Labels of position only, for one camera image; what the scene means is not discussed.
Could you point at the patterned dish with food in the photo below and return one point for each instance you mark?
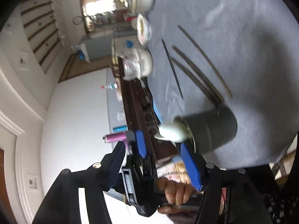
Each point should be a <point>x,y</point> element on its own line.
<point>144,30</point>

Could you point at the clear plastic water bottle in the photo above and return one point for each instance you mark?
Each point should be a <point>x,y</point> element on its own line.
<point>111,86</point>

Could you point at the purple thermos bottle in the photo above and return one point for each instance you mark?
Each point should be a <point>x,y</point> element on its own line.
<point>114,137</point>

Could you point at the dark wooden sideboard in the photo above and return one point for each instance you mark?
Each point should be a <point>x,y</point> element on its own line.
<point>139,111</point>

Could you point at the white bowl with plastic bag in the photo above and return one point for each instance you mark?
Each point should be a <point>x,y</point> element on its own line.
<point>137,64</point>

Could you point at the person's left hand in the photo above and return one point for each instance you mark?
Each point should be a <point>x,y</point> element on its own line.
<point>176,195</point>

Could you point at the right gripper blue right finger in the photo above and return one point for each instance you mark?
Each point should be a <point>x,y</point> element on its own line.
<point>195,165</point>

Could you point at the grey refrigerator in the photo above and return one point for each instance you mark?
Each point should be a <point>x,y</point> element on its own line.
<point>100,46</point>

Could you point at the white cardboard box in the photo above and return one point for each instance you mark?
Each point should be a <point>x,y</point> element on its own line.
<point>123,43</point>

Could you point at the white ceramic spoon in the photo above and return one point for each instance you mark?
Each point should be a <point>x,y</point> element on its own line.
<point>174,132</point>

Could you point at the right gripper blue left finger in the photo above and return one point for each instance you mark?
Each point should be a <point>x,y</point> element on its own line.
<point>110,166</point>

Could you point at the teal water bottle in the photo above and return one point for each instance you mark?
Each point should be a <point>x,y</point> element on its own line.
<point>119,129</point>

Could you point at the grey tablecloth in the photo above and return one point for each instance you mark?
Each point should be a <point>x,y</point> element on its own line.
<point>249,51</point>

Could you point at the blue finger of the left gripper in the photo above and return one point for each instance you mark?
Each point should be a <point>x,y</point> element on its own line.
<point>142,148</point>

